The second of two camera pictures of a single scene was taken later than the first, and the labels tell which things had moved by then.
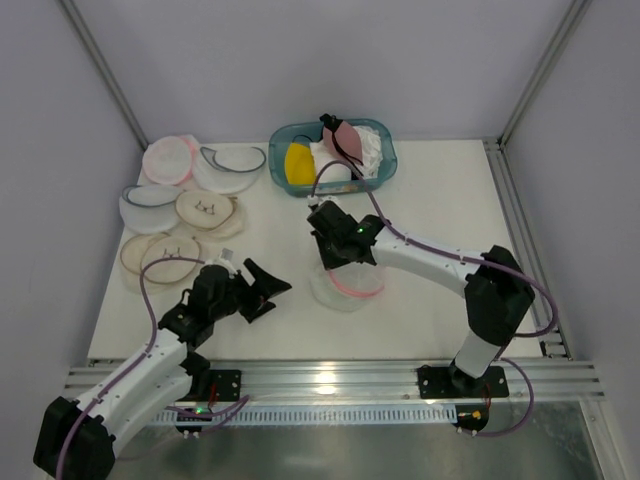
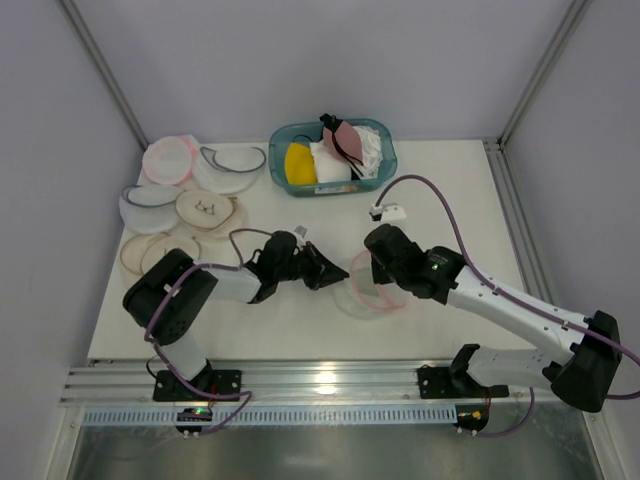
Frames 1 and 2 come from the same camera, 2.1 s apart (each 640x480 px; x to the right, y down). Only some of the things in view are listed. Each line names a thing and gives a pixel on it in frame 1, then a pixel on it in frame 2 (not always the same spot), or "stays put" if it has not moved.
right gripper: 326,245 to 379,270
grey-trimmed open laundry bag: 227,171 stays put
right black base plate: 445,382 stays put
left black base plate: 224,385 stays put
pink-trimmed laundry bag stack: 168,161 stays put
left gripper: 248,296 to 310,266
